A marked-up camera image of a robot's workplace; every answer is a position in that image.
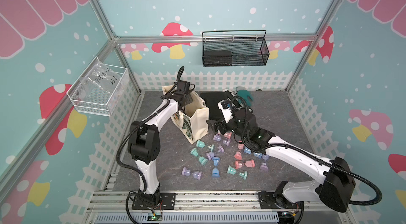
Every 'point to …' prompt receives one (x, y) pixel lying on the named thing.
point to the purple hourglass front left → (196, 175)
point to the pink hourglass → (249, 164)
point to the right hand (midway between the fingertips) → (213, 116)
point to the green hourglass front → (232, 170)
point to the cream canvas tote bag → (192, 117)
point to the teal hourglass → (194, 151)
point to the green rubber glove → (246, 95)
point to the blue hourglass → (215, 171)
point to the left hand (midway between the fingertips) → (185, 100)
